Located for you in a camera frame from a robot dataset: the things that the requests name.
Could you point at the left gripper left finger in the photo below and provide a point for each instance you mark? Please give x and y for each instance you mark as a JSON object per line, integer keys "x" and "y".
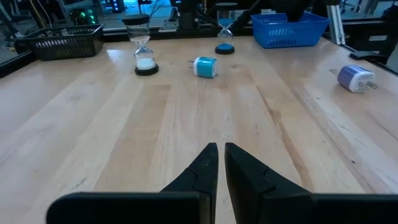
{"x": 186, "y": 205}

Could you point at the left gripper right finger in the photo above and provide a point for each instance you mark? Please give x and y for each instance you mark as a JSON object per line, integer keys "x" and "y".
{"x": 264, "y": 205}

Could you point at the white sand hourglass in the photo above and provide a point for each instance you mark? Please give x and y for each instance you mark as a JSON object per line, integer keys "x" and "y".
{"x": 145, "y": 63}

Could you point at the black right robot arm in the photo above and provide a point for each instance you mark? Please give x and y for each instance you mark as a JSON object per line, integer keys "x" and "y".
{"x": 188, "y": 15}

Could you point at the blue plastic basket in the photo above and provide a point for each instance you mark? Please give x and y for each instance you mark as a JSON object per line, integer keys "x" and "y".
{"x": 289, "y": 34}

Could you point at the blue sand hourglass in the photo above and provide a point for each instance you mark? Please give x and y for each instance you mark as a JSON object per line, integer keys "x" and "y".
{"x": 224, "y": 48}

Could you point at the purple white USB charger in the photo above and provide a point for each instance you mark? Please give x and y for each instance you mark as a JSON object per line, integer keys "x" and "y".
{"x": 351, "y": 76}

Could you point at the blue white USB charger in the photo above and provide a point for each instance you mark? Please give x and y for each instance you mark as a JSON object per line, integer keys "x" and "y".
{"x": 205, "y": 67}

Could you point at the black plastic basket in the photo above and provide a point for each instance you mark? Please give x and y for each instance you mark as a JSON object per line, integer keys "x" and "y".
{"x": 62, "y": 46}

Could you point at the black device green lights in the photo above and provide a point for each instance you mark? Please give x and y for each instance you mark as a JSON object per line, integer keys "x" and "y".
{"x": 83, "y": 15}

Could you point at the silver aluminium post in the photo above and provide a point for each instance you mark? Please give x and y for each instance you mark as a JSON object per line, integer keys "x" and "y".
{"x": 336, "y": 25}

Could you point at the black frame clamp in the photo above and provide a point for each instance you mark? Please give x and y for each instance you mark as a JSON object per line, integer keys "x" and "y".
{"x": 368, "y": 56}

